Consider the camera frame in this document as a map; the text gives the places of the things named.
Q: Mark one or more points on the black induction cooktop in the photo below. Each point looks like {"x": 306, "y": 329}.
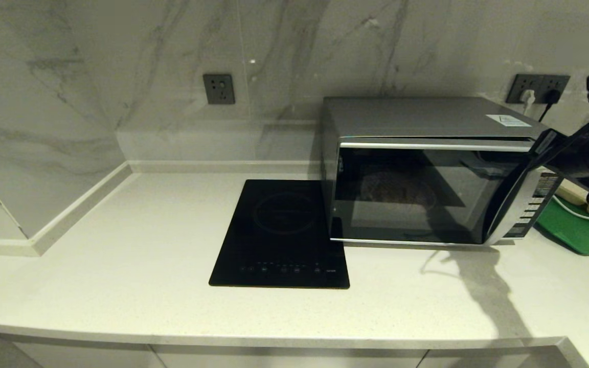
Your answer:
{"x": 279, "y": 235}

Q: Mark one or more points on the white label sticker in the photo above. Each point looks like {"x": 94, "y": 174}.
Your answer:
{"x": 508, "y": 120}

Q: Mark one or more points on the grey single wall socket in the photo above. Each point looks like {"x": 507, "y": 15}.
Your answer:
{"x": 219, "y": 89}

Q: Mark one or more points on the black glass microwave door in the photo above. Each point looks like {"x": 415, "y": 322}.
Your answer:
{"x": 453, "y": 204}

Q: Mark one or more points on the green cutting board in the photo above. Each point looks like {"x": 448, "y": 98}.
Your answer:
{"x": 575, "y": 235}

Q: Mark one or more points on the silver microwave oven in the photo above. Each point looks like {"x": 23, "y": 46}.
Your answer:
{"x": 427, "y": 117}

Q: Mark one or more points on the white power plug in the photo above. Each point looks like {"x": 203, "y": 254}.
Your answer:
{"x": 527, "y": 96}

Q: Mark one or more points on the black power plug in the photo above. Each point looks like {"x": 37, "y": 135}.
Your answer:
{"x": 552, "y": 96}

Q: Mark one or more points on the grey double wall socket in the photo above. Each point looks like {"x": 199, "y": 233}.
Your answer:
{"x": 514, "y": 83}

